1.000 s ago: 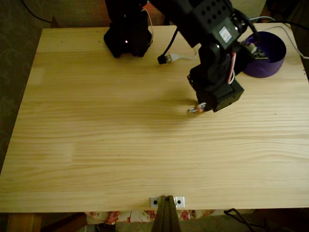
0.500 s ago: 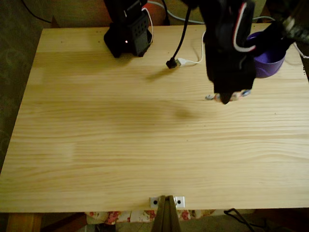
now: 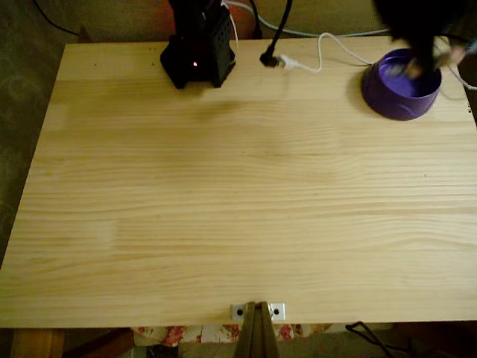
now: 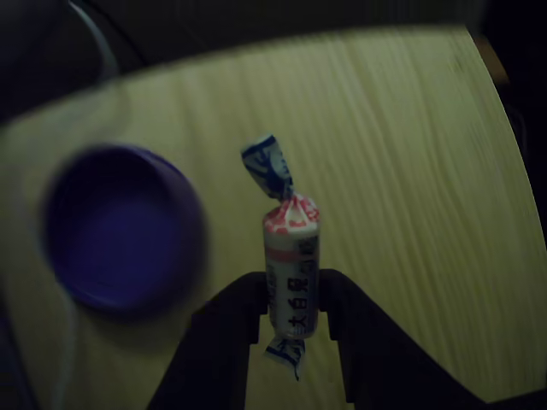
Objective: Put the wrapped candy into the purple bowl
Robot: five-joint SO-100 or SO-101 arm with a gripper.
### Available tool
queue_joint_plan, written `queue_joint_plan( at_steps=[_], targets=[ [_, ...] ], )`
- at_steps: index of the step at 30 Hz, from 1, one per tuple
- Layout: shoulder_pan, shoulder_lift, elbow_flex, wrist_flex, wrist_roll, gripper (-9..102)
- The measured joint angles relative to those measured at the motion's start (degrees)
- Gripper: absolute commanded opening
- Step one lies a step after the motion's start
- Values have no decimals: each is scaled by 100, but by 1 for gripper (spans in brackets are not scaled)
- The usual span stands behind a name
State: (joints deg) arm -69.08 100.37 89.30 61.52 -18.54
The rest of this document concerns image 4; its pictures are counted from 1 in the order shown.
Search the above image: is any white candy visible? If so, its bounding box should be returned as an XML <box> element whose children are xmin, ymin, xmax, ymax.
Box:
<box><xmin>239</xmin><ymin>132</ymin><xmax>323</xmax><ymax>382</ymax></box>

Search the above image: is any purple bowl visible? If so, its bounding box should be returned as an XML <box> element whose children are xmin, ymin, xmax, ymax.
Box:
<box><xmin>41</xmin><ymin>143</ymin><xmax>211</xmax><ymax>320</ymax></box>

